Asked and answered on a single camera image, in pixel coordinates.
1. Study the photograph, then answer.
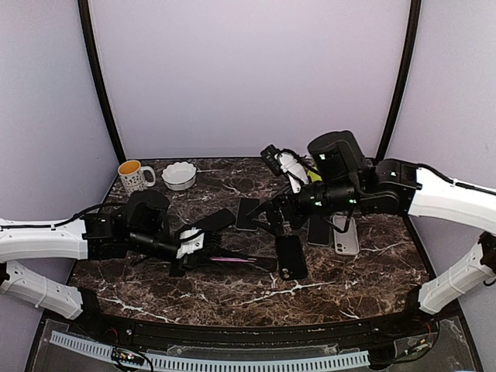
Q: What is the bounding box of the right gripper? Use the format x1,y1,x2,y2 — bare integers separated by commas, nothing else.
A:
245,179,363,237

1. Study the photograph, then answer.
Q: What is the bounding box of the black phone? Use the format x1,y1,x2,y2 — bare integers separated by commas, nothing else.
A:
209,257,277,272
188,208,236,237

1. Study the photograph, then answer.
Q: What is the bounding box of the black silicone phone case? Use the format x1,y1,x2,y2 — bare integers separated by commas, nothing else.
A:
275,235,308,281

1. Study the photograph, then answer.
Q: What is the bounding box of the white silicone phone case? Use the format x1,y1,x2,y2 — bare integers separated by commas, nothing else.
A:
332,215,360,257

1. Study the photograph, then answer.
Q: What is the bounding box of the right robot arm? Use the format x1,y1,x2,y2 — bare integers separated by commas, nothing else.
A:
246,130,495,336

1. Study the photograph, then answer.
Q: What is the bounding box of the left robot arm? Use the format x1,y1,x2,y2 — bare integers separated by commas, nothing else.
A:
1,191,222,338

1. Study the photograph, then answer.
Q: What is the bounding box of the green bowl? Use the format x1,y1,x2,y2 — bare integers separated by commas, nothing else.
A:
307,170,322,183

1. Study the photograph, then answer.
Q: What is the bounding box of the white scalloped bowl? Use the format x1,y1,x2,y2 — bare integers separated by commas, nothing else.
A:
161,161,198,191

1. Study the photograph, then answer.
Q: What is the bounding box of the patterned mug yellow inside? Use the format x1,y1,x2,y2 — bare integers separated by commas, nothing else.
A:
118,160,157,196

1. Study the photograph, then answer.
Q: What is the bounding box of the small circuit board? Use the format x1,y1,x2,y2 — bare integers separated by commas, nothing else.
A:
111,348,145,367

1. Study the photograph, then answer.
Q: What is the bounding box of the white slotted cable duct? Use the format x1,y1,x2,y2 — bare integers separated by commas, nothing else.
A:
49,331,370,372

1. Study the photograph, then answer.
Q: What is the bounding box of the black front table rail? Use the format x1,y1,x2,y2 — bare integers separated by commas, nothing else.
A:
69,312,439,349

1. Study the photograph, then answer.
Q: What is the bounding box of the right black frame post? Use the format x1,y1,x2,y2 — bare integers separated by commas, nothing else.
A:
374,0,422,162

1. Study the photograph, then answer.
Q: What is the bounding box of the black frame post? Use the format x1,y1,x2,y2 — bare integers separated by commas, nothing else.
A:
374,0,422,162
77,0,126,163

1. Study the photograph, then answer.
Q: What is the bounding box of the left black frame post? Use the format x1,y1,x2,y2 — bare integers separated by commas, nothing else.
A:
77,0,126,163

